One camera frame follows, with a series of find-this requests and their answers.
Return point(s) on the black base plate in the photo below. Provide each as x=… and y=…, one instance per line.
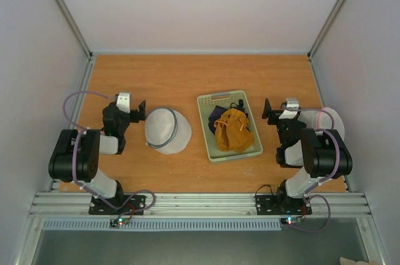
x=117, y=206
x=268, y=202

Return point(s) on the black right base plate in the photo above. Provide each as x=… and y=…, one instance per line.
x=268, y=202

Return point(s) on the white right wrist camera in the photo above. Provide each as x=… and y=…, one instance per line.
x=289, y=108

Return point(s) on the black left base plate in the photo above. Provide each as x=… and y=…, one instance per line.
x=117, y=206

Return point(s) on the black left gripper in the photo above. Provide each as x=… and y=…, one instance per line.
x=137, y=118

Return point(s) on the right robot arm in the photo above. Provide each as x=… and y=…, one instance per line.
x=311, y=140

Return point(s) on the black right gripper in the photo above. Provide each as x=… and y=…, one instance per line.
x=274, y=113

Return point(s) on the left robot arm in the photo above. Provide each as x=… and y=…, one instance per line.
x=76, y=154

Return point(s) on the white mesh laundry bag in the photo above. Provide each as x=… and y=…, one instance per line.
x=167, y=131

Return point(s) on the mustard orange bra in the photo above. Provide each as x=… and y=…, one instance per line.
x=232, y=131

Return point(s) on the grey slotted cable duct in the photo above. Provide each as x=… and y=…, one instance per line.
x=161, y=225

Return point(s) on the green plastic basket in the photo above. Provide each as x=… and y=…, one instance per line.
x=206, y=104

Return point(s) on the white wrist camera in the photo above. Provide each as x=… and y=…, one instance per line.
x=123, y=101
x=289, y=108

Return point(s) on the pink-rimmed mesh laundry bag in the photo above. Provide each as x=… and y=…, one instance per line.
x=325, y=118

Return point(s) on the navy blue bra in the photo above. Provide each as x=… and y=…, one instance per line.
x=218, y=111

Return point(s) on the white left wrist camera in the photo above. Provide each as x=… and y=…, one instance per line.
x=123, y=101

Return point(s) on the aluminium front rail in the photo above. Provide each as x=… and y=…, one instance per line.
x=201, y=205

